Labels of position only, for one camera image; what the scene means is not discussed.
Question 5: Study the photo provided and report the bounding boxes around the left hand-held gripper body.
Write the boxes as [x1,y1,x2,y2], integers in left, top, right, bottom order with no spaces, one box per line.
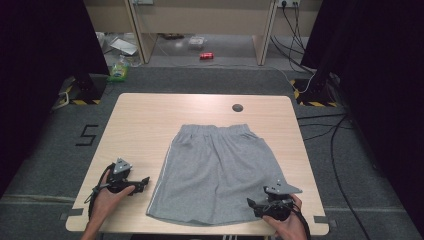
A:
[105,157,144,195]

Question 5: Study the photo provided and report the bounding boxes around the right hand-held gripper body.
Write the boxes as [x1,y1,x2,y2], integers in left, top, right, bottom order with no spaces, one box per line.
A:
[263,179,303,222]

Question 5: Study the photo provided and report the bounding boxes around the grey shorts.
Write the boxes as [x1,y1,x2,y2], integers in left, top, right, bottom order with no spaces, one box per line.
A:
[145,123,304,228]

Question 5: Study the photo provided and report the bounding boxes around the person's left hand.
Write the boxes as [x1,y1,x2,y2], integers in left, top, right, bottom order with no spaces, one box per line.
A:
[90,171,136,224]

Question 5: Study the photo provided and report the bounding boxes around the person's right hand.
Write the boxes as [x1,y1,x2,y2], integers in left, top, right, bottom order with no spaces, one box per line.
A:
[262,194,308,240]

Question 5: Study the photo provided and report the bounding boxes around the black stand base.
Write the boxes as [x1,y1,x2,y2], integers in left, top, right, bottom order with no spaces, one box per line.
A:
[70,73,108,105]
[293,78,338,108]

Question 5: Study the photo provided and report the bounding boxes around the green packet on floor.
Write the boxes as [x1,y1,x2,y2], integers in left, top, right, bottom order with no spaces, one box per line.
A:
[107,55,130,83]

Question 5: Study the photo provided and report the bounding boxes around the white plastic bag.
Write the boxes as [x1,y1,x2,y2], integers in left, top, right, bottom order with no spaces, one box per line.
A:
[109,37,139,57]

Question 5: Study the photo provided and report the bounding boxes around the black curtain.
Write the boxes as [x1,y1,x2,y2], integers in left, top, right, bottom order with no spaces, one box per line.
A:
[0,0,110,198]
[300,0,424,231]

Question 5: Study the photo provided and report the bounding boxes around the clear plastic box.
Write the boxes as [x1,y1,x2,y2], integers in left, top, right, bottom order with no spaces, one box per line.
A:
[187,36,207,50]

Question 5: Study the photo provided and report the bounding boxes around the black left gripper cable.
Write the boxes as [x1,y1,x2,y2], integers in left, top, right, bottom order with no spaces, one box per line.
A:
[84,162,116,221]

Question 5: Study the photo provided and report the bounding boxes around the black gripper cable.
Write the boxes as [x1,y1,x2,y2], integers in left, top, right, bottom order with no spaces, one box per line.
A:
[84,162,116,221]
[292,199,313,240]

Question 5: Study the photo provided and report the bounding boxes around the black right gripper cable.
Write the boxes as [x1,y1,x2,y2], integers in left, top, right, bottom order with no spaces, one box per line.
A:
[292,199,313,240]

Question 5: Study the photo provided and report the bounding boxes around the long black floor cable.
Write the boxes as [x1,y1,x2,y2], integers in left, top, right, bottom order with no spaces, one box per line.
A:
[329,114,372,240]

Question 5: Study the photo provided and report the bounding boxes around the short black floor cable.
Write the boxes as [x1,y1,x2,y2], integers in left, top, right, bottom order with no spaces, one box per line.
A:
[296,113,348,121]

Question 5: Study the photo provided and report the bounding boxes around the white floor cable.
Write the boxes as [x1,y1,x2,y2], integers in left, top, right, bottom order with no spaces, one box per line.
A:
[263,65,316,94]

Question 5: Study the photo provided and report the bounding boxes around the black socket cables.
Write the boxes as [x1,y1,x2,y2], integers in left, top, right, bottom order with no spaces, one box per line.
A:
[269,3,315,74]

